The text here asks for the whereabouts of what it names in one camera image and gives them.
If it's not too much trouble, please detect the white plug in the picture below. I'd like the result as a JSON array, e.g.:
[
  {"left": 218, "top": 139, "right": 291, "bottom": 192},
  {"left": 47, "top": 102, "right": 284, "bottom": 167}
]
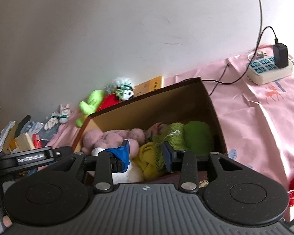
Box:
[{"left": 247, "top": 50, "right": 265, "bottom": 61}]

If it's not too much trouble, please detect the yellow flat box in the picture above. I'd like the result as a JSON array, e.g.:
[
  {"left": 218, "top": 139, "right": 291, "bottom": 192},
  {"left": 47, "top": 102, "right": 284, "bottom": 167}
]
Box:
[{"left": 134, "top": 76, "right": 164, "bottom": 96}]

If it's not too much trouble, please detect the long black cable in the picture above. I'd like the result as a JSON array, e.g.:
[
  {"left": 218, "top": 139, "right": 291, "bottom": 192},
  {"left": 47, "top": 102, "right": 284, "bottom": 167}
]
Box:
[{"left": 254, "top": 0, "right": 264, "bottom": 51}]

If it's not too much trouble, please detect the light blue plastic bag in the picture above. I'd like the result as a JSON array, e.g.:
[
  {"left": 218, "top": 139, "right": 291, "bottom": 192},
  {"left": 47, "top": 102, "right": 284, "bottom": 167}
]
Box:
[{"left": 27, "top": 121, "right": 44, "bottom": 134}]

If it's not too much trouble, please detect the white power strip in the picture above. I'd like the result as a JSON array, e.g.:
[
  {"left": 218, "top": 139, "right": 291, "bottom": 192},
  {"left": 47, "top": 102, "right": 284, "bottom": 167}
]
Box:
[{"left": 246, "top": 54, "right": 294, "bottom": 86}]

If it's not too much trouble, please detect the red packet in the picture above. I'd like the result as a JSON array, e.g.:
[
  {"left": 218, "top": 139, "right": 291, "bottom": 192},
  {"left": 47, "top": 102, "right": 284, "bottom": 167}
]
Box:
[{"left": 32, "top": 133, "right": 44, "bottom": 149}]

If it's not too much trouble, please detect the lime green plush toy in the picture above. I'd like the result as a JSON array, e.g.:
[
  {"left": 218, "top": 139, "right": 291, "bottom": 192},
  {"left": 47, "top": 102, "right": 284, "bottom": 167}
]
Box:
[{"left": 183, "top": 121, "right": 215, "bottom": 153}]

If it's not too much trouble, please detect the fluffy panda plush toy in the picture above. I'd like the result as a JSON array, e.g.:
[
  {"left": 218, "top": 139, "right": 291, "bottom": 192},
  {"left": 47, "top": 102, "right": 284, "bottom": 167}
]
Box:
[{"left": 105, "top": 77, "right": 136, "bottom": 101}]

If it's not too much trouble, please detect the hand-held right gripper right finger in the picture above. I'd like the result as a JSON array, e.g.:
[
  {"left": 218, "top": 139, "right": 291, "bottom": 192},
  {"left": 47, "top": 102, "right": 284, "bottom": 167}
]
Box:
[{"left": 162, "top": 141, "right": 250, "bottom": 192}]

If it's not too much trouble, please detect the brown cardboard box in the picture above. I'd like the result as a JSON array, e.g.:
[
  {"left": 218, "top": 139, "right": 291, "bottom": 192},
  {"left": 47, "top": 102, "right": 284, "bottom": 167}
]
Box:
[{"left": 71, "top": 77, "right": 228, "bottom": 185}]

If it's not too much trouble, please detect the thin black cable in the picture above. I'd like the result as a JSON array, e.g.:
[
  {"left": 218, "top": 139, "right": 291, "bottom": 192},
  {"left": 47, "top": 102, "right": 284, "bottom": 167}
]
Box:
[{"left": 202, "top": 64, "right": 255, "bottom": 96}]

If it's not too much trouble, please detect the dark green item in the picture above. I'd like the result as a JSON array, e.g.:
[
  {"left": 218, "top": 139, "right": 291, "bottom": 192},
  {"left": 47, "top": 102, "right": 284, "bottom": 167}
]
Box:
[{"left": 16, "top": 115, "right": 31, "bottom": 134}]

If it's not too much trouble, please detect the pink grey soft cloth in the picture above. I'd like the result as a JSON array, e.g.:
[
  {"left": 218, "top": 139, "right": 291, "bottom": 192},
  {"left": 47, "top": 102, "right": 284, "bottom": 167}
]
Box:
[{"left": 145, "top": 122, "right": 174, "bottom": 143}]

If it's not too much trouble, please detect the white sock bundle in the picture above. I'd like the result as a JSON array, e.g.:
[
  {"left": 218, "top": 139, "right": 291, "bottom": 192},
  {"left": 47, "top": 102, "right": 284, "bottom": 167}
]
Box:
[
  {"left": 57, "top": 103, "right": 71, "bottom": 124},
  {"left": 44, "top": 113, "right": 61, "bottom": 130}
]

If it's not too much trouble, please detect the yellow knitted item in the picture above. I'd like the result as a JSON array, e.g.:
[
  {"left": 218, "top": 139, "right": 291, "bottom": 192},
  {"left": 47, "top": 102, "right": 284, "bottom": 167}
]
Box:
[{"left": 133, "top": 142, "right": 166, "bottom": 180}]

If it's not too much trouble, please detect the stack of papers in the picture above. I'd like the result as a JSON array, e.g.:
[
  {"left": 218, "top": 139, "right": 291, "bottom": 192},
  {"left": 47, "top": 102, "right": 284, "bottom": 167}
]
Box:
[{"left": 0, "top": 121, "right": 16, "bottom": 157}]

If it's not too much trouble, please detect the person's left hand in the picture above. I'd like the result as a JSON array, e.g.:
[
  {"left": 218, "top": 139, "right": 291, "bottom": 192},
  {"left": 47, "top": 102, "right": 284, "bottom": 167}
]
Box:
[{"left": 2, "top": 215, "right": 13, "bottom": 229}]

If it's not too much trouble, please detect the black charger adapter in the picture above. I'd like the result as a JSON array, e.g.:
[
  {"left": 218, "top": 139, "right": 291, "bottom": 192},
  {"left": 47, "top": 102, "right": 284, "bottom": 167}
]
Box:
[{"left": 272, "top": 43, "right": 289, "bottom": 68}]

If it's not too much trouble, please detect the black charger cable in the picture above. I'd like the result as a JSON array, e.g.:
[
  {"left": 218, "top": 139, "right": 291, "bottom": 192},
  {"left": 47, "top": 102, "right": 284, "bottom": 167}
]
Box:
[{"left": 256, "top": 26, "right": 279, "bottom": 54}]

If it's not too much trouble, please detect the light green knitted item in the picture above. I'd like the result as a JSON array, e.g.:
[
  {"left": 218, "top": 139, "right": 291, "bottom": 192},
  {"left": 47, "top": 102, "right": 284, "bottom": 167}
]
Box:
[{"left": 152, "top": 122, "right": 187, "bottom": 171}]

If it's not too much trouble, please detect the red plush toy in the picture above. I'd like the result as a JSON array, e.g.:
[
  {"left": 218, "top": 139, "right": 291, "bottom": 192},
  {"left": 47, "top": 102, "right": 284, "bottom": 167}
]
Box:
[{"left": 97, "top": 93, "right": 121, "bottom": 112}]

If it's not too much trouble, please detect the pink bed sheet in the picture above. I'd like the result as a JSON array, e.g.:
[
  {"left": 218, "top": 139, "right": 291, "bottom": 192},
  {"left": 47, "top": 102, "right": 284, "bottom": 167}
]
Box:
[{"left": 45, "top": 44, "right": 294, "bottom": 223}]

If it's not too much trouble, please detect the pink teddy bear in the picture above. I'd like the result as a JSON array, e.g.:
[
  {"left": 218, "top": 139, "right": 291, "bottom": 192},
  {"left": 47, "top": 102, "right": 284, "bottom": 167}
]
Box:
[{"left": 82, "top": 128, "right": 146, "bottom": 156}]

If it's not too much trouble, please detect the white plush toy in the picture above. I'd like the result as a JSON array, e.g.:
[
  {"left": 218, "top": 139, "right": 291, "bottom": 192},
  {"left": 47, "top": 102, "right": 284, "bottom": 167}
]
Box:
[{"left": 91, "top": 139, "right": 143, "bottom": 184}]

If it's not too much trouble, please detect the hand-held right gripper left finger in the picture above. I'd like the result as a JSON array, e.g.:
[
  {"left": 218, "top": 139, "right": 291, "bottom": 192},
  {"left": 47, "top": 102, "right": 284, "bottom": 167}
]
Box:
[{"left": 49, "top": 139, "right": 131, "bottom": 193}]

